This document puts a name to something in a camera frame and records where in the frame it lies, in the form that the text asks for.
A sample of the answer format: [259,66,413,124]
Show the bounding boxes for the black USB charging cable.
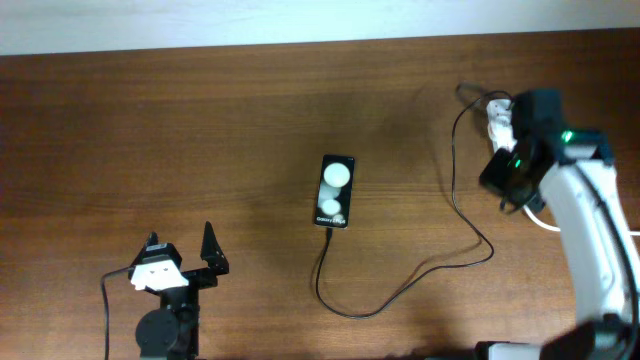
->
[314,82,516,320]

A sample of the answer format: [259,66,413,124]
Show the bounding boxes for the white power strip red switches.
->
[488,123,517,152]

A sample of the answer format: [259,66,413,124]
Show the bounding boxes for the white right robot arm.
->
[477,89,639,359]

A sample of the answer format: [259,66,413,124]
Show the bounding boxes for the white USB wall charger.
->
[486,99,513,142]

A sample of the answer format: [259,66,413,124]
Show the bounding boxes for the white power strip cord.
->
[522,205,640,237]

